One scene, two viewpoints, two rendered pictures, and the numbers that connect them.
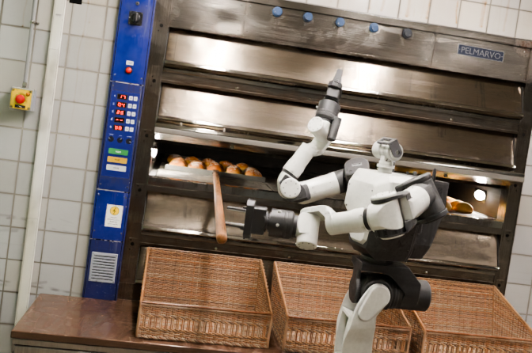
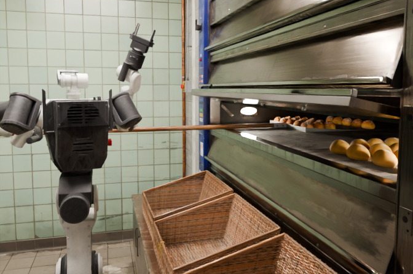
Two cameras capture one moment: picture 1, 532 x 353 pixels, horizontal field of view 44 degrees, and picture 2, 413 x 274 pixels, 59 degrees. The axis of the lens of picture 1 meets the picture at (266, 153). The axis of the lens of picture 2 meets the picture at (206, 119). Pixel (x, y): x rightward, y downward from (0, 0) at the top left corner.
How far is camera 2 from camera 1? 3.44 m
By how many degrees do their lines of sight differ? 82
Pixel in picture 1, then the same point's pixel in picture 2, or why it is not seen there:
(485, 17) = not seen: outside the picture
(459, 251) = (343, 226)
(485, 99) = not seen: outside the picture
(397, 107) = (285, 32)
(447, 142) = (323, 59)
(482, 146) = (359, 53)
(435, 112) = (310, 24)
